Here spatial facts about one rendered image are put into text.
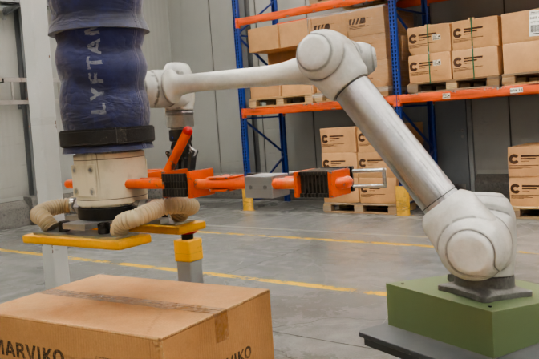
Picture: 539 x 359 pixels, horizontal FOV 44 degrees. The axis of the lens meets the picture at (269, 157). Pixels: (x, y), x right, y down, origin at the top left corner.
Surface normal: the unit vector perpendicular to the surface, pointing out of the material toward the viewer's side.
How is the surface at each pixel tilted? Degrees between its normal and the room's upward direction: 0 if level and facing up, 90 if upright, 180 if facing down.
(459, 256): 92
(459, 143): 90
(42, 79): 90
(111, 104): 79
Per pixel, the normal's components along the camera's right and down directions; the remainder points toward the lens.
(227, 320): 0.84, -0.04
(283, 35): -0.66, 0.07
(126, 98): 0.62, -0.26
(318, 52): -0.47, -0.07
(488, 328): -0.85, 0.08
